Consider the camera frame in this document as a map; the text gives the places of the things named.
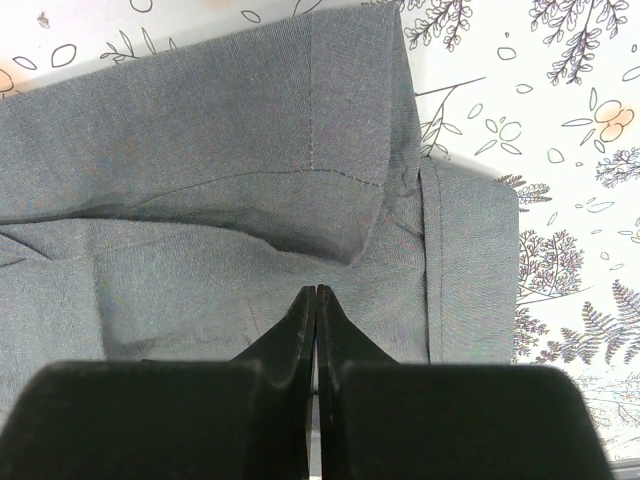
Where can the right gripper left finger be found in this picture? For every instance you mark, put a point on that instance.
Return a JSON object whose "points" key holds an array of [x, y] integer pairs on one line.
{"points": [[246, 418]]}

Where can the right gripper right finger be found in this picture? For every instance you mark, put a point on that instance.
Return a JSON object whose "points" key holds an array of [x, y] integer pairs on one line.
{"points": [[381, 419]]}

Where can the grey long sleeve shirt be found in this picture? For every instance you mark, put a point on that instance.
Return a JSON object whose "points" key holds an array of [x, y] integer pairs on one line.
{"points": [[171, 208]]}

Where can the floral patterned table mat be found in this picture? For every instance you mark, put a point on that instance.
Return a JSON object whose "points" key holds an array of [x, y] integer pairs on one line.
{"points": [[542, 95]]}

